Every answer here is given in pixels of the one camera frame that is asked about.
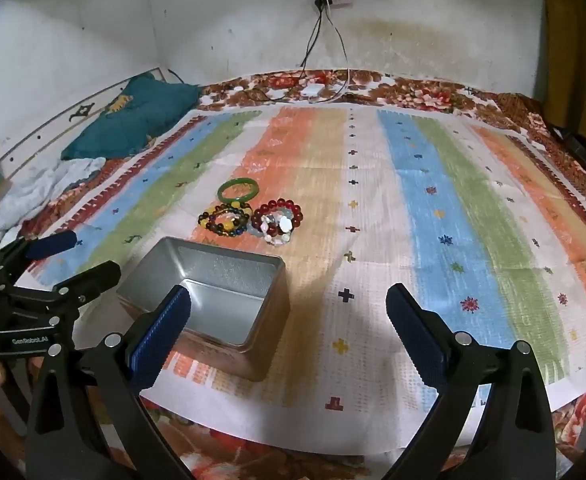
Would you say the white stone bracelet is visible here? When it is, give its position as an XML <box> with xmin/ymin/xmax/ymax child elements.
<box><xmin>263</xmin><ymin>212</ymin><xmax>296</xmax><ymax>247</ymax></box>

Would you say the teal pillow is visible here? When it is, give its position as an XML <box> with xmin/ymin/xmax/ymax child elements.
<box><xmin>60</xmin><ymin>72</ymin><xmax>204</xmax><ymax>161</ymax></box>

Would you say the striped woven mat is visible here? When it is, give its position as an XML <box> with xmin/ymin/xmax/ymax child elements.
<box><xmin>26</xmin><ymin>102</ymin><xmax>586</xmax><ymax>451</ymax></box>

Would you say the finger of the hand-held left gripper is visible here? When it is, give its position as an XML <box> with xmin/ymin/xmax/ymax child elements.
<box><xmin>16</xmin><ymin>260</ymin><xmax>123</xmax><ymax>322</ymax></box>
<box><xmin>0</xmin><ymin>230</ymin><xmax>79</xmax><ymax>286</ymax></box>

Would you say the silver metal tin box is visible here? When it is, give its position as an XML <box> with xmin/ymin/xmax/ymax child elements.
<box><xmin>116</xmin><ymin>236</ymin><xmax>291</xmax><ymax>382</ymax></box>

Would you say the green jade bangle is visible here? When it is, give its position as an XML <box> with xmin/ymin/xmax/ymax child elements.
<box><xmin>217</xmin><ymin>179</ymin><xmax>260</xmax><ymax>206</ymax></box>

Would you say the multicoloured bead bracelet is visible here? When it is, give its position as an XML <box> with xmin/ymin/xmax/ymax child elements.
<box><xmin>197</xmin><ymin>202</ymin><xmax>253</xmax><ymax>237</ymax></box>

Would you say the white crumpled cloth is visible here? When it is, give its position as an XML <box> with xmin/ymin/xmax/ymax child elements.
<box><xmin>0</xmin><ymin>157</ymin><xmax>106</xmax><ymax>251</ymax></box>

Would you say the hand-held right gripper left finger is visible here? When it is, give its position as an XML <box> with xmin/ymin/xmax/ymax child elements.
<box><xmin>26</xmin><ymin>284</ymin><xmax>194</xmax><ymax>480</ymax></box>

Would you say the white headboard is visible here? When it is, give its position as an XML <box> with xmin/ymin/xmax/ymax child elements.
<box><xmin>0</xmin><ymin>66</ymin><xmax>166</xmax><ymax>186</ymax></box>

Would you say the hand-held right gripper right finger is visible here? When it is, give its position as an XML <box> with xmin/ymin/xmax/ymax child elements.
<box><xmin>385</xmin><ymin>282</ymin><xmax>558</xmax><ymax>480</ymax></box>

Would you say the dark red bead bracelet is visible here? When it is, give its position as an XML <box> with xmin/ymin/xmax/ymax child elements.
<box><xmin>251</xmin><ymin>198</ymin><xmax>305</xmax><ymax>233</ymax></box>

